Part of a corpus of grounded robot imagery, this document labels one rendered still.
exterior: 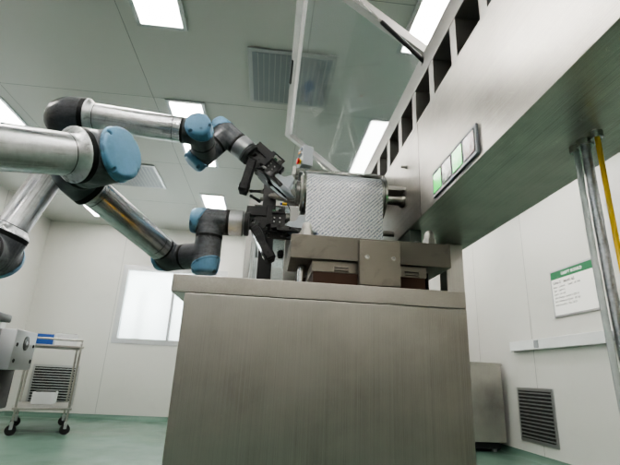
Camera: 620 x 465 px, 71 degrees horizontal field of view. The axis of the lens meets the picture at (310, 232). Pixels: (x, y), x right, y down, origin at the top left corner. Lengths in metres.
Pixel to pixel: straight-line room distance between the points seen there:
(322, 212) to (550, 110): 0.70
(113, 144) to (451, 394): 0.88
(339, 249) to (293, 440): 0.43
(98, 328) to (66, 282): 0.86
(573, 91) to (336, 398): 0.70
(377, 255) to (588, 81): 0.55
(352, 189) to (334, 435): 0.71
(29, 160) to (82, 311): 6.46
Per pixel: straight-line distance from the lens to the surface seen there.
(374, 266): 1.06
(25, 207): 1.48
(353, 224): 1.31
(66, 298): 7.46
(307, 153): 2.04
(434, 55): 1.38
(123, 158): 1.01
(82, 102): 1.41
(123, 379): 7.07
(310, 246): 1.07
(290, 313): 0.97
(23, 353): 1.29
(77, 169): 0.99
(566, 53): 0.79
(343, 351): 0.98
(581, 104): 0.87
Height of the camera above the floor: 0.70
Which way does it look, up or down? 18 degrees up
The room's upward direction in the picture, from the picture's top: 3 degrees clockwise
